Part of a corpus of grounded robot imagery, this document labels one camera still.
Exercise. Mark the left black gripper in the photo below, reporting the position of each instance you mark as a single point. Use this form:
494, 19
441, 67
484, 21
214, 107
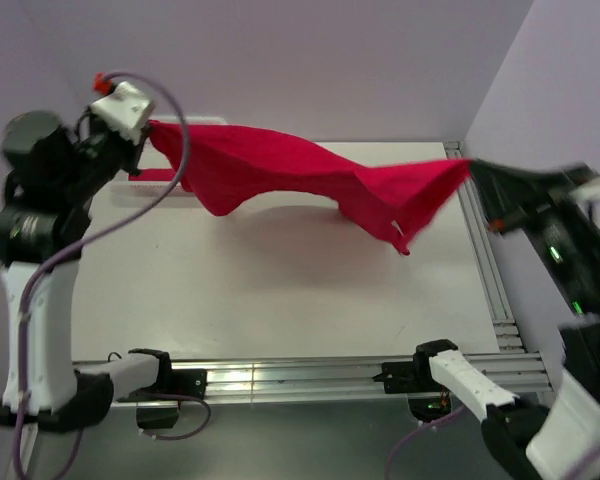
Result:
133, 150

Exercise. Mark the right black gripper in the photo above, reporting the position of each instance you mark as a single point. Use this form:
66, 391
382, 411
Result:
508, 194

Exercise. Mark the red t shirt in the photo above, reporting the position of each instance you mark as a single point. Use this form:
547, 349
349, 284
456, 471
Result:
229, 165
153, 175

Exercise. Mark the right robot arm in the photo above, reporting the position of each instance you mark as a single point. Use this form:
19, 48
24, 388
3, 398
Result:
528, 440

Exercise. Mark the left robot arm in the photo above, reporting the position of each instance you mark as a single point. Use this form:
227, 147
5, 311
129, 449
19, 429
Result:
54, 174

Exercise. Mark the white plastic basket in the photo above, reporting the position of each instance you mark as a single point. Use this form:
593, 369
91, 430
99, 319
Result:
152, 158

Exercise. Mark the rolled red t shirt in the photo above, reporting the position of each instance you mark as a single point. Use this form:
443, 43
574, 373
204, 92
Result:
153, 175

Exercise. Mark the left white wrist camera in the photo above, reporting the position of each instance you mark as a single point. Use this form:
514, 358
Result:
123, 107

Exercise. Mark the aluminium right rail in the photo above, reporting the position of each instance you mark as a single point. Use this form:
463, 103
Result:
483, 321

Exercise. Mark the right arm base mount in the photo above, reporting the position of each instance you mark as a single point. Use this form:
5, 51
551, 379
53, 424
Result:
427, 399

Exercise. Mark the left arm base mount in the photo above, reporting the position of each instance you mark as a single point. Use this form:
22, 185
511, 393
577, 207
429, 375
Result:
160, 408

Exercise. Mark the aluminium front rail frame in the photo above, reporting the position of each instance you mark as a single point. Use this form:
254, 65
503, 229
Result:
274, 419

